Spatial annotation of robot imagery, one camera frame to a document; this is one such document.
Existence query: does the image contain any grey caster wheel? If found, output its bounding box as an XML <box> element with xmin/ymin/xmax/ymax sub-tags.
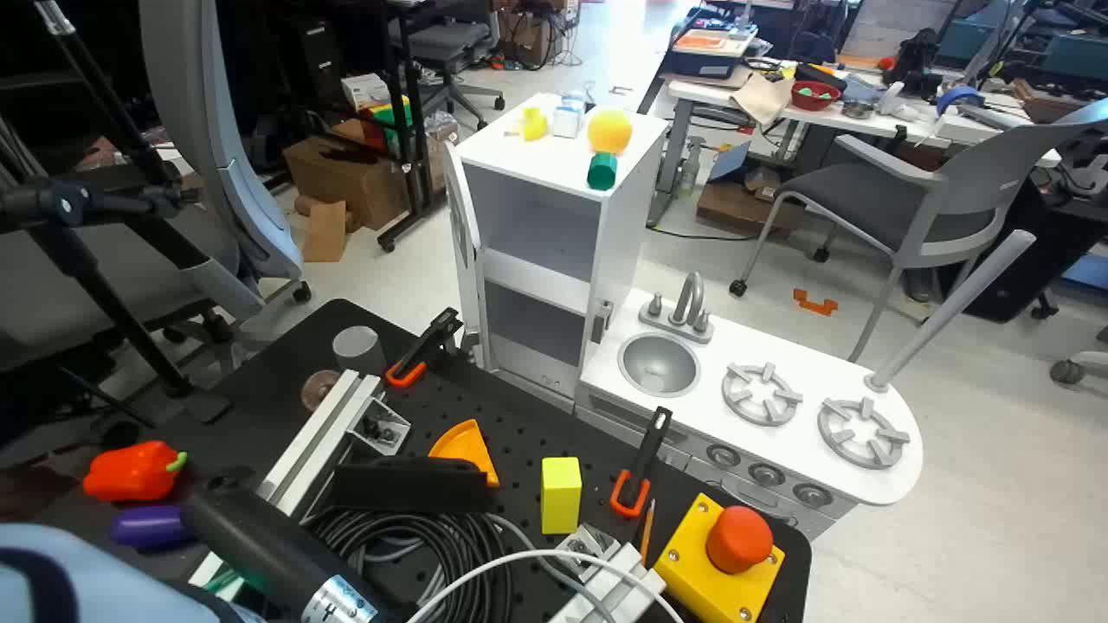
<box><xmin>1046</xmin><ymin>341</ymin><xmax>1108</xmax><ymax>390</ymax></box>

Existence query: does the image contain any dark swivel chair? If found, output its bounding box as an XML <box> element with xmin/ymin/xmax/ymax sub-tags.
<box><xmin>951</xmin><ymin>143</ymin><xmax>1108</xmax><ymax>329</ymax></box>

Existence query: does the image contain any red bowl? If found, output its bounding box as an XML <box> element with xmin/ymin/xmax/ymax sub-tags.
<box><xmin>787</xmin><ymin>75</ymin><xmax>846</xmax><ymax>113</ymax></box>

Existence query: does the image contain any black orange bar clamp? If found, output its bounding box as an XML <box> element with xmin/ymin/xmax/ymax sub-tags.
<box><xmin>606</xmin><ymin>401</ymin><xmax>676</xmax><ymax>527</ymax></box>
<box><xmin>382</xmin><ymin>303</ymin><xmax>468</xmax><ymax>397</ymax></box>

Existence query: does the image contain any silver toy sink bowl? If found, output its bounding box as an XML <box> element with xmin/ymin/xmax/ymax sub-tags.
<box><xmin>617</xmin><ymin>332</ymin><xmax>703</xmax><ymax>401</ymax></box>

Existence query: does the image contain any red toy pepper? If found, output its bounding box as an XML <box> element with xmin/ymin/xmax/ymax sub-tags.
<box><xmin>75</xmin><ymin>435</ymin><xmax>195</xmax><ymax>510</ymax></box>

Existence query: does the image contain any black tripod stand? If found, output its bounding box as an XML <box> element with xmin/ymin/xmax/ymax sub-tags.
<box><xmin>0</xmin><ymin>0</ymin><xmax>240</xmax><ymax>404</ymax></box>

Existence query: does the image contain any blue orange box stack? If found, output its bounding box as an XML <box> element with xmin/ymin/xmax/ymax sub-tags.
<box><xmin>663</xmin><ymin>3</ymin><xmax>760</xmax><ymax>84</ymax></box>

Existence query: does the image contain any green yellow container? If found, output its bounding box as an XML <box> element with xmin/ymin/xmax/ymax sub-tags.
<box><xmin>366</xmin><ymin>92</ymin><xmax>419</xmax><ymax>160</ymax></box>

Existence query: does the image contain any black office chair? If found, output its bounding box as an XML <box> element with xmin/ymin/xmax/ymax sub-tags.
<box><xmin>390</xmin><ymin>0</ymin><xmax>513</xmax><ymax>133</ymax></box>

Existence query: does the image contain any flat cardboard box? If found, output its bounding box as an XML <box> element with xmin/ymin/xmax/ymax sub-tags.
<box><xmin>692</xmin><ymin>168</ymin><xmax>802</xmax><ymax>242</ymax></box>

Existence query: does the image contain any red emergency stop button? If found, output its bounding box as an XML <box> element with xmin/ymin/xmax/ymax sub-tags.
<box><xmin>703</xmin><ymin>502</ymin><xmax>780</xmax><ymax>577</ymax></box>

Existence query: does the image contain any grey toy faucet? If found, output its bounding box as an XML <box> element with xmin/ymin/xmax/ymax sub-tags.
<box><xmin>638</xmin><ymin>270</ymin><xmax>718</xmax><ymax>346</ymax></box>

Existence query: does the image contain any black foam bar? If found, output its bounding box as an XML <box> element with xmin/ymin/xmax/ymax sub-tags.
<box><xmin>324</xmin><ymin>455</ymin><xmax>502</xmax><ymax>520</ymax></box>

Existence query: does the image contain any black cable coil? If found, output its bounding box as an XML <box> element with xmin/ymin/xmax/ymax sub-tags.
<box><xmin>307</xmin><ymin>502</ymin><xmax>522</xmax><ymax>623</ymax></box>

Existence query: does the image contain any purple toy eggplant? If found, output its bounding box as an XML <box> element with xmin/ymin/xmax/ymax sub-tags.
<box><xmin>106</xmin><ymin>502</ymin><xmax>196</xmax><ymax>555</ymax></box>

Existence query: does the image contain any grey round disc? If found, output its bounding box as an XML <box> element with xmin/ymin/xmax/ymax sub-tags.
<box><xmin>328</xmin><ymin>322</ymin><xmax>385</xmax><ymax>363</ymax></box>

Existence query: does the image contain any large grey curved panel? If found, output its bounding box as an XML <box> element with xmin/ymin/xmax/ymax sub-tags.
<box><xmin>136</xmin><ymin>0</ymin><xmax>313</xmax><ymax>283</ymax></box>

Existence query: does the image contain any black cylinder with metal ring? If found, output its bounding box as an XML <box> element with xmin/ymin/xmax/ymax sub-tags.
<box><xmin>187</xmin><ymin>488</ymin><xmax>385</xmax><ymax>623</ymax></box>

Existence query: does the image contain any yellow emergency stop box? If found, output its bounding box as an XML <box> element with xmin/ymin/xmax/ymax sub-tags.
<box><xmin>650</xmin><ymin>493</ymin><xmax>788</xmax><ymax>623</ymax></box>

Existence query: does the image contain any orange clamp piece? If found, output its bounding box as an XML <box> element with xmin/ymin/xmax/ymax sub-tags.
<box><xmin>788</xmin><ymin>283</ymin><xmax>846</xmax><ymax>322</ymax></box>

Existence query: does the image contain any small cardboard box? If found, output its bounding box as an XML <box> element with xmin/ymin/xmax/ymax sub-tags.
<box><xmin>287</xmin><ymin>193</ymin><xmax>353</xmax><ymax>268</ymax></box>

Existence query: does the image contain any white cable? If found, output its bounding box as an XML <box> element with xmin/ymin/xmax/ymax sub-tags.
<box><xmin>400</xmin><ymin>545</ymin><xmax>685</xmax><ymax>623</ymax></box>

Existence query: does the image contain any small yellow toy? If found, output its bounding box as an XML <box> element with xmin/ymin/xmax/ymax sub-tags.
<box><xmin>504</xmin><ymin>99</ymin><xmax>553</xmax><ymax>145</ymax></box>

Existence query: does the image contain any clear plastic cup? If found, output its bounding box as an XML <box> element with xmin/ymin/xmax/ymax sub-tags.
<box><xmin>546</xmin><ymin>92</ymin><xmax>590</xmax><ymax>143</ymax></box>

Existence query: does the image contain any yellow block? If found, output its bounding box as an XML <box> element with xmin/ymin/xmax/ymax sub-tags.
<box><xmin>537</xmin><ymin>455</ymin><xmax>590</xmax><ymax>541</ymax></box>

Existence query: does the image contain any brown round disc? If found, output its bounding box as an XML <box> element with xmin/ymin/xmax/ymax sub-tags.
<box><xmin>299</xmin><ymin>367</ymin><xmax>347</xmax><ymax>415</ymax></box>

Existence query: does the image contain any grey plastic chair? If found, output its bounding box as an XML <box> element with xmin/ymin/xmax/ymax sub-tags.
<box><xmin>726</xmin><ymin>96</ymin><xmax>1108</xmax><ymax>367</ymax></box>

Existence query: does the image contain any grey toy stove burner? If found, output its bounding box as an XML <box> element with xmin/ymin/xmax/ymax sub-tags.
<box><xmin>718</xmin><ymin>356</ymin><xmax>808</xmax><ymax>431</ymax></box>
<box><xmin>814</xmin><ymin>390</ymin><xmax>916</xmax><ymax>474</ymax></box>

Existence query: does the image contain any orange wedge toy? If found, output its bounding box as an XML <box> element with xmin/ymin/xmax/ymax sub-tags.
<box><xmin>421</xmin><ymin>415</ymin><xmax>504</xmax><ymax>493</ymax></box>

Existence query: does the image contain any green toy cup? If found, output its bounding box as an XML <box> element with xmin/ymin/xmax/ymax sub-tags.
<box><xmin>582</xmin><ymin>149</ymin><xmax>623</xmax><ymax>193</ymax></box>

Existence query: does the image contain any large cardboard box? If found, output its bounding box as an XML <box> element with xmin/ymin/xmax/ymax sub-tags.
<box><xmin>279</xmin><ymin>119</ymin><xmax>407</xmax><ymax>232</ymax></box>

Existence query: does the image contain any aluminium extrusion rail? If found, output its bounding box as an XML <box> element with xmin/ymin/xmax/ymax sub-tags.
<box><xmin>253</xmin><ymin>367</ymin><xmax>385</xmax><ymax>524</ymax></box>

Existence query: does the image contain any black metal stand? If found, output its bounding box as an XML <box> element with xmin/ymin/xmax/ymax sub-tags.
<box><xmin>375</xmin><ymin>0</ymin><xmax>450</xmax><ymax>255</ymax></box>

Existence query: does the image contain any white toy kitchen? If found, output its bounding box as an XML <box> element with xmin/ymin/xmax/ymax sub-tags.
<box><xmin>441</xmin><ymin>91</ymin><xmax>927</xmax><ymax>545</ymax></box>

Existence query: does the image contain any cluttered white desk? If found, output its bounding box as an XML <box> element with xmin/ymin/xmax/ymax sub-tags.
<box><xmin>644</xmin><ymin>44</ymin><xmax>1087</xmax><ymax>235</ymax></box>

